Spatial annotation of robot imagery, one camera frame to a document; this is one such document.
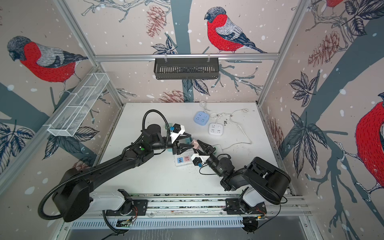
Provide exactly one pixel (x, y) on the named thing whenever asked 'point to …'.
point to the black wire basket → (186, 68)
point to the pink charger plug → (196, 145)
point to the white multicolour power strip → (184, 158)
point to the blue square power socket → (201, 118)
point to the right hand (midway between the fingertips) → (197, 143)
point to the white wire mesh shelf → (69, 122)
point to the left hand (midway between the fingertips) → (190, 141)
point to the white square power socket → (216, 128)
